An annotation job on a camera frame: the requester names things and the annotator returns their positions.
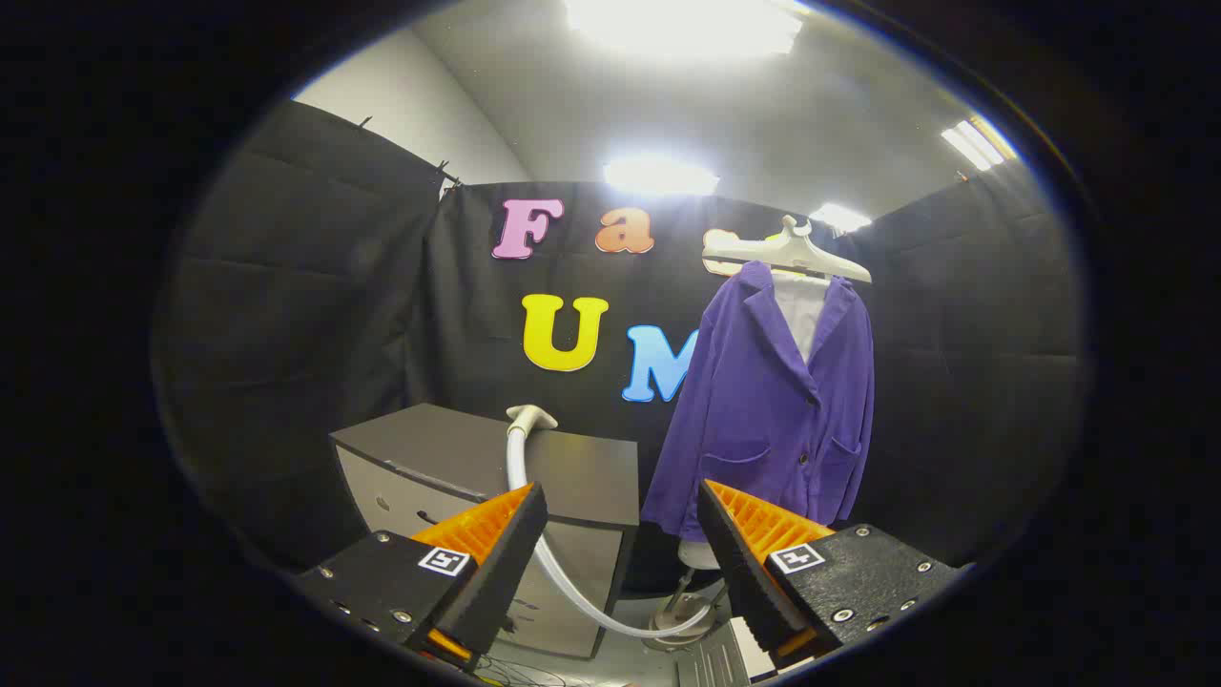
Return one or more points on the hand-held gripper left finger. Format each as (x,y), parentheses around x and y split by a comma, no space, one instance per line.
(496,572)

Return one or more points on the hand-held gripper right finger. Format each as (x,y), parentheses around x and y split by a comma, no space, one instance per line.
(739,563)

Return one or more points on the white undershirt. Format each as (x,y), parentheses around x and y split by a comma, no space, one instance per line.
(799,315)

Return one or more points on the white clothes hanger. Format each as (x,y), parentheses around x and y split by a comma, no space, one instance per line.
(782,250)

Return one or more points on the metal stand base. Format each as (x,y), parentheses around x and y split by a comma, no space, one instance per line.
(679,622)

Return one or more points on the grey ribbed floor unit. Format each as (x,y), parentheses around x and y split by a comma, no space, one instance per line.
(711,663)

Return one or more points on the grey drawer cabinet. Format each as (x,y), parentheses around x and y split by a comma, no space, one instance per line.
(439,448)

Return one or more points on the black backdrop cloth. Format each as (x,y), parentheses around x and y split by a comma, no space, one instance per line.
(334,315)

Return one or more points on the small ceiling light panel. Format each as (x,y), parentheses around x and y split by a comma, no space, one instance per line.
(839,218)

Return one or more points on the striped ceiling light panel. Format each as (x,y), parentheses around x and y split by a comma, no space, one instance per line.
(975,145)

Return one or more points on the large ceiling light panel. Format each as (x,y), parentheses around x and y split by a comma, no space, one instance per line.
(687,24)

